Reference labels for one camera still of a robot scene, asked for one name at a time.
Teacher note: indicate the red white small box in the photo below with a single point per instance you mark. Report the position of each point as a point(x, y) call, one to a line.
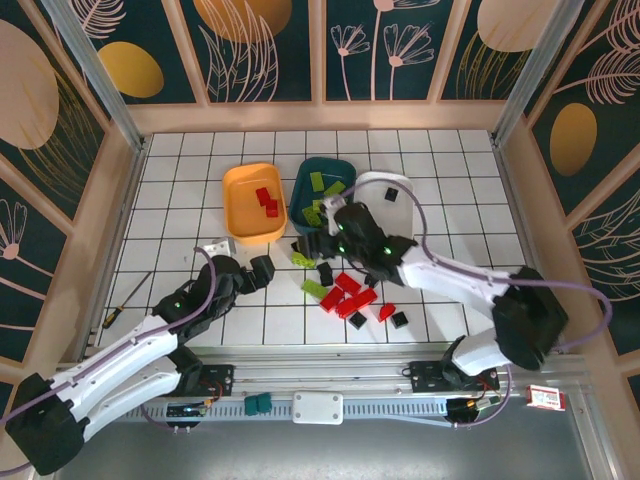
point(545, 398)

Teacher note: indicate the small black lego brick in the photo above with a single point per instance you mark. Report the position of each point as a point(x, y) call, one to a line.
point(358, 320)
point(391, 194)
point(399, 320)

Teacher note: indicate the orange plastic container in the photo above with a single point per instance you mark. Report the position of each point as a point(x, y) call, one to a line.
point(250, 180)

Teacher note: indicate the teal plastic container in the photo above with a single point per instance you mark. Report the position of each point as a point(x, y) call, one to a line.
point(302, 185)

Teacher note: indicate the white plastic cover plate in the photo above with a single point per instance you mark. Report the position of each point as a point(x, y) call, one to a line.
point(318, 407)

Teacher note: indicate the small teal block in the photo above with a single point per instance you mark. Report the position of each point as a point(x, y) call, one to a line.
point(263, 403)
point(250, 406)

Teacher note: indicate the black lego piece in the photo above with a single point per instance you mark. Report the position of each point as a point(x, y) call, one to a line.
point(325, 272)

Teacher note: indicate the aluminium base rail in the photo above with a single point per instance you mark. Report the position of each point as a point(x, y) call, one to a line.
point(320, 372)

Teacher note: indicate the red sloped lego brick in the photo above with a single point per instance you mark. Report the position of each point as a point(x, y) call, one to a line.
point(386, 313)

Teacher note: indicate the aluminium frame post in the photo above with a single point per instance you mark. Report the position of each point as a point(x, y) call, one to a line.
point(530, 75)
point(100, 85)

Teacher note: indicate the yellow black screwdriver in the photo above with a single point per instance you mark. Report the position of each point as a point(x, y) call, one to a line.
point(111, 318)

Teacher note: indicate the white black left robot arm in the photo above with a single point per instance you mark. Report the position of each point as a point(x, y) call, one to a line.
point(125, 350)

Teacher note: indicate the red lego plate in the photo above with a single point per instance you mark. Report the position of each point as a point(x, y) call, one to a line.
point(348, 283)
point(331, 301)
point(364, 298)
point(345, 308)

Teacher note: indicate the white plastic container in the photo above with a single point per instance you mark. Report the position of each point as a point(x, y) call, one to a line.
point(402, 210)

